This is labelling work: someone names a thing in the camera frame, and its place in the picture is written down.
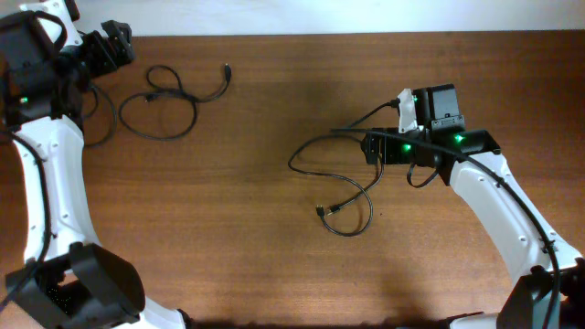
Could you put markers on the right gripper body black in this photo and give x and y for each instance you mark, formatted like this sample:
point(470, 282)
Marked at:
point(395, 150)

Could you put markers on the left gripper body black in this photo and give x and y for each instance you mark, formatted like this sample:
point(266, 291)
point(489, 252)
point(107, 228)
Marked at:
point(97, 60)

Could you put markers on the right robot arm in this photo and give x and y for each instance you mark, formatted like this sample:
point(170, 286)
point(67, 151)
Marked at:
point(439, 103)

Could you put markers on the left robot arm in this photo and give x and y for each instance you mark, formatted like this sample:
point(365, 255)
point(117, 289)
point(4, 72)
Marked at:
point(69, 279)

